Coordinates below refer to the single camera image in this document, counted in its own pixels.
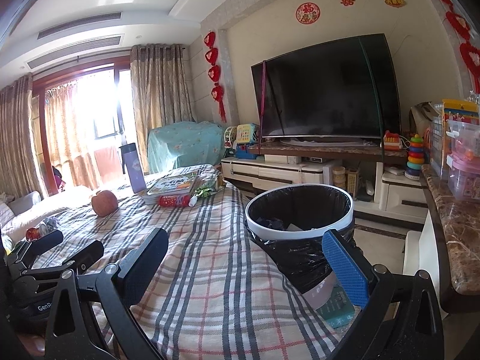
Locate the brown marble counter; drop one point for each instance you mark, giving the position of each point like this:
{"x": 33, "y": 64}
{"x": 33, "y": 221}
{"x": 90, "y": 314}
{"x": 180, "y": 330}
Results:
{"x": 457, "y": 240}

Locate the blue toy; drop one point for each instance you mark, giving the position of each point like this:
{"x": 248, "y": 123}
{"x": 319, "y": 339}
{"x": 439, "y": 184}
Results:
{"x": 245, "y": 152}

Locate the black television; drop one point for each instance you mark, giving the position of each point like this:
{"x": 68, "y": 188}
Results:
{"x": 326, "y": 93}

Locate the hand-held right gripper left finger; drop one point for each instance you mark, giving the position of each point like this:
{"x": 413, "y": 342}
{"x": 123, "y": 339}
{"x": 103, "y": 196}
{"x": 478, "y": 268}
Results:
{"x": 144, "y": 270}

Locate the dark purple object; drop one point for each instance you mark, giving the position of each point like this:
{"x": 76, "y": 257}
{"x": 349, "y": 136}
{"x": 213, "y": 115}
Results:
{"x": 56, "y": 178}

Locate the red apple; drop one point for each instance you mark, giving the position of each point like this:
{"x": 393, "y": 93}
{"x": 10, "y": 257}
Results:
{"x": 105, "y": 203}

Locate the person's left hand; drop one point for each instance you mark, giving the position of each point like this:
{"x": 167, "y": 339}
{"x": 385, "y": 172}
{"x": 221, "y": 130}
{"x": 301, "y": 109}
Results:
{"x": 34, "y": 341}

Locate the wooden balcony door frame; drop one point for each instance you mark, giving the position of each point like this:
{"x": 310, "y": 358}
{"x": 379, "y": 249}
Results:
{"x": 40, "y": 138}

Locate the small white bottle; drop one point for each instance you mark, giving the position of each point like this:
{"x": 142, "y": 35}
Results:
{"x": 192, "y": 201}

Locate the green children's book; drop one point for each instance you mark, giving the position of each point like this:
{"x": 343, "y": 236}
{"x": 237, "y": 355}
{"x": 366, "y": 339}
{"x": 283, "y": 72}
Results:
{"x": 170, "y": 185}

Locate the sheer curtain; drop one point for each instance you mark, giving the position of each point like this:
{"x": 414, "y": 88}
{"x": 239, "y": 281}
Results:
{"x": 78, "y": 135}

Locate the small red wall sticker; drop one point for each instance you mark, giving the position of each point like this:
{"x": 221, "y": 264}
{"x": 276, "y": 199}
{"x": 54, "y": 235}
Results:
{"x": 347, "y": 0}

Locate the yellow printed box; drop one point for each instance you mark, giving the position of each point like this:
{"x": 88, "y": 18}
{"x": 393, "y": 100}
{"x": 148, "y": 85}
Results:
{"x": 459, "y": 111}

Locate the red purple packet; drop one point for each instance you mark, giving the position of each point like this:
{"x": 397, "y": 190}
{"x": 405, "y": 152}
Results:
{"x": 173, "y": 200}

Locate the green snack wrapper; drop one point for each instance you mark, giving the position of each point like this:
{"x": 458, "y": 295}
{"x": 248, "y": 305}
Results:
{"x": 210, "y": 187}

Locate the white furniture panel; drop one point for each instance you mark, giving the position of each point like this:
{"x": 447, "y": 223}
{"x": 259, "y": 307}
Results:
{"x": 414, "y": 255}

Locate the clear container pink lid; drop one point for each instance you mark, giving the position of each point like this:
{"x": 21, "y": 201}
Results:
{"x": 465, "y": 138}

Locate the red heart hanging decoration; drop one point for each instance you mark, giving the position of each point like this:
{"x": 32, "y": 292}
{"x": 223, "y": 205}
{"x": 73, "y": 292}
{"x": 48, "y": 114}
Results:
{"x": 461, "y": 26}
{"x": 214, "y": 71}

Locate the red can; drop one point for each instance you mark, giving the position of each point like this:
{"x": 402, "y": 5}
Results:
{"x": 33, "y": 234}

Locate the teal printed box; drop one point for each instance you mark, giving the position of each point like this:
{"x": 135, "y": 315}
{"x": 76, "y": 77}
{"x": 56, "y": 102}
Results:
{"x": 339, "y": 303}

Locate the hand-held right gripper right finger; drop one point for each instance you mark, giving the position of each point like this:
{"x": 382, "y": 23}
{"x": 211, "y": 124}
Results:
{"x": 347, "y": 273}

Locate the silver foil wrapper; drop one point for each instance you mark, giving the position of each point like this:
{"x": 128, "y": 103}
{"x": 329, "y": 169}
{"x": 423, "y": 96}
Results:
{"x": 48, "y": 225}

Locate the pink lidded plastic jar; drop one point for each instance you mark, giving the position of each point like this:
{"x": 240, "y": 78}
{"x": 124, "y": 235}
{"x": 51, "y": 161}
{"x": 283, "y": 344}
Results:
{"x": 465, "y": 182}

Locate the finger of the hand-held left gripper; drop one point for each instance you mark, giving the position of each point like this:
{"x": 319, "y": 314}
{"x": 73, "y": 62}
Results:
{"x": 35, "y": 243}
{"x": 80, "y": 252}

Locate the round red wall sticker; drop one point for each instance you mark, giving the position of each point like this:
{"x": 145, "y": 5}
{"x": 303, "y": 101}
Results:
{"x": 308, "y": 12}

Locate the ceiling air vent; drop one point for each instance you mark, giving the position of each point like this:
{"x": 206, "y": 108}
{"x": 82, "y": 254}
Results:
{"x": 75, "y": 51}
{"x": 78, "y": 25}

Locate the beige patterned curtain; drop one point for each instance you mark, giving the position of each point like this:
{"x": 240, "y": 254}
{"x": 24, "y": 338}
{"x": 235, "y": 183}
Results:
{"x": 161, "y": 86}
{"x": 18, "y": 138}

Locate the teal covered furniture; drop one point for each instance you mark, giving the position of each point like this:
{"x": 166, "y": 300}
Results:
{"x": 183, "y": 144}

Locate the teal toy cash register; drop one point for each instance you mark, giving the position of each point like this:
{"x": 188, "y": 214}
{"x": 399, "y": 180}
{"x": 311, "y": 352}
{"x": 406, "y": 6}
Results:
{"x": 247, "y": 133}

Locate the red toy phone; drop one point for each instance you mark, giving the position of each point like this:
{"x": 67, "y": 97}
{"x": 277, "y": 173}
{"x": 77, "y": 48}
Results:
{"x": 392, "y": 141}

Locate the brown paper bag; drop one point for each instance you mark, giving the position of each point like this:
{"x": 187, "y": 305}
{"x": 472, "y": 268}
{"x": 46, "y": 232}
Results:
{"x": 422, "y": 118}

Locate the white TV cabinet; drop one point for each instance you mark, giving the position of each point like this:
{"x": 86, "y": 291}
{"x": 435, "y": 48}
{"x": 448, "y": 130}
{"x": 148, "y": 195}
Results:
{"x": 277, "y": 174}

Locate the purple water bottle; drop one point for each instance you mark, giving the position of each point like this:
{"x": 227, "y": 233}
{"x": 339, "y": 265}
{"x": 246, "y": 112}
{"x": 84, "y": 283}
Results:
{"x": 135, "y": 172}

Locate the clear drawer organizer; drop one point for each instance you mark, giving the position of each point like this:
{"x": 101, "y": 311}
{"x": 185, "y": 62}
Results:
{"x": 437, "y": 148}

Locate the cream round jar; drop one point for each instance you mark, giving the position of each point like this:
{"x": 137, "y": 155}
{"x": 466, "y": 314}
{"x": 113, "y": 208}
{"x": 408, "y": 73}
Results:
{"x": 338, "y": 177}

